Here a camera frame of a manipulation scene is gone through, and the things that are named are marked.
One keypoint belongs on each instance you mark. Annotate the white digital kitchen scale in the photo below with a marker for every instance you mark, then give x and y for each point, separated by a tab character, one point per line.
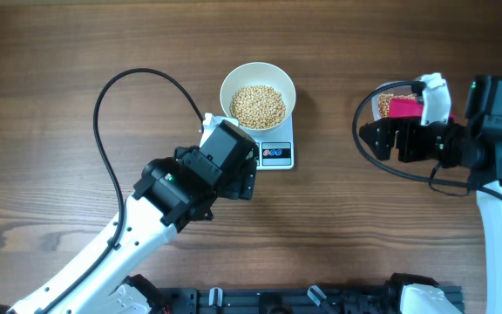
276	146

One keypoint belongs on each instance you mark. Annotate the pink plastic scoop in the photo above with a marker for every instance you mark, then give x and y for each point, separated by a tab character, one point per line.
405	108

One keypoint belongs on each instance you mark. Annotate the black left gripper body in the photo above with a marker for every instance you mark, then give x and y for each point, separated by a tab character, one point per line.
239	186

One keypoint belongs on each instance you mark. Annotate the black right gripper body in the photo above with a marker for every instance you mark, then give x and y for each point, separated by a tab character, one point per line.
440	142

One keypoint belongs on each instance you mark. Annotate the yellow soybeans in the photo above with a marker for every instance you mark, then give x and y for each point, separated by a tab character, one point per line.
258	107

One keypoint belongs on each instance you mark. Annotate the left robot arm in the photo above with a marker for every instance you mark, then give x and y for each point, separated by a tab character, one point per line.
170	193

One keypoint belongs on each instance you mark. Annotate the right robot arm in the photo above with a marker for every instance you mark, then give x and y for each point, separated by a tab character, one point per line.
478	147

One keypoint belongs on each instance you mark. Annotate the clear plastic container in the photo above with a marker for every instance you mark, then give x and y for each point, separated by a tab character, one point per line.
380	102

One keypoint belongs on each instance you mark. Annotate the white round bowl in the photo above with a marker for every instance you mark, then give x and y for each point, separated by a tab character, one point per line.
258	73

